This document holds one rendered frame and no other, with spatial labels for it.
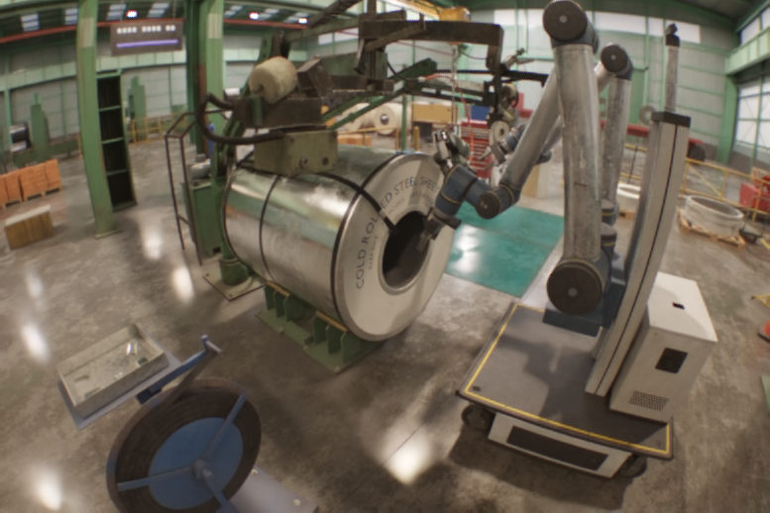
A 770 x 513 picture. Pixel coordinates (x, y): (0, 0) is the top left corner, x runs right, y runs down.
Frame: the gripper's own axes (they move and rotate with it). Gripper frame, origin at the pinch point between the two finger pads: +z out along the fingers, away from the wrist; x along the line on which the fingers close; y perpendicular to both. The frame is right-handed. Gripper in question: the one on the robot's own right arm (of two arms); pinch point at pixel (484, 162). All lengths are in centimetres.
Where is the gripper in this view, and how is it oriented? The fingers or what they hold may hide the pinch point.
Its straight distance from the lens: 226.5
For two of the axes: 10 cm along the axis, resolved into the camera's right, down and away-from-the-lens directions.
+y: 6.2, 1.7, 7.6
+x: -3.1, -8.5, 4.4
